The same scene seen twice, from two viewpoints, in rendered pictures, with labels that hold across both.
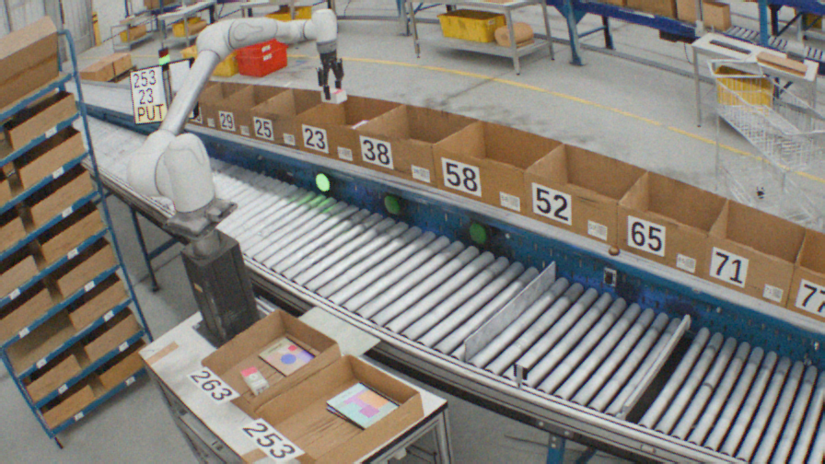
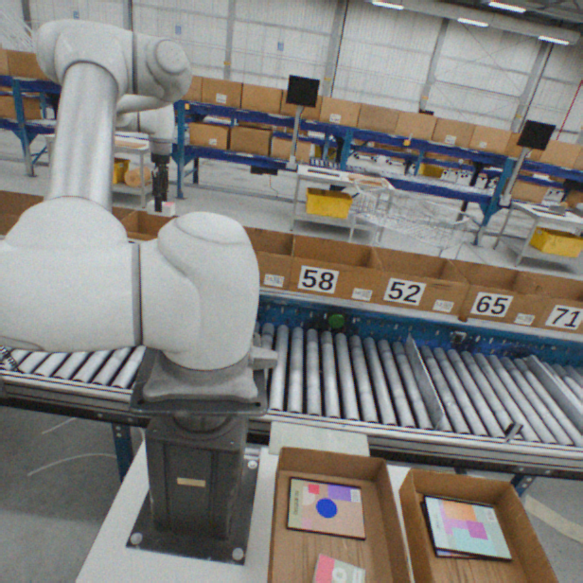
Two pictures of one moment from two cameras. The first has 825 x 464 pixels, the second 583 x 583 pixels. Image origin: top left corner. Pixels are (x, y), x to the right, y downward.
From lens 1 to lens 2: 1.83 m
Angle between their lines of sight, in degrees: 43
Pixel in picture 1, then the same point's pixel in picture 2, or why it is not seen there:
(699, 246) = (541, 306)
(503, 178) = (362, 277)
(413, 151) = (272, 261)
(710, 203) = (501, 275)
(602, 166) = (404, 259)
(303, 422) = not seen: outside the picture
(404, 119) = not seen: hidden behind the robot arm
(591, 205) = (444, 289)
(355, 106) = (153, 223)
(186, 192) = (239, 331)
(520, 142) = (329, 249)
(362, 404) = (462, 524)
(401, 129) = not seen: hidden behind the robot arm
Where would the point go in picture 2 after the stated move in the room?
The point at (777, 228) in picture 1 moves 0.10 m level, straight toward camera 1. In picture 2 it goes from (560, 285) to (574, 294)
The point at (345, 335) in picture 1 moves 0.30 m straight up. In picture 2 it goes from (334, 443) to (358, 366)
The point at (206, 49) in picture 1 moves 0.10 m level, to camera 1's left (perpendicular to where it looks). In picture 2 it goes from (95, 61) to (38, 54)
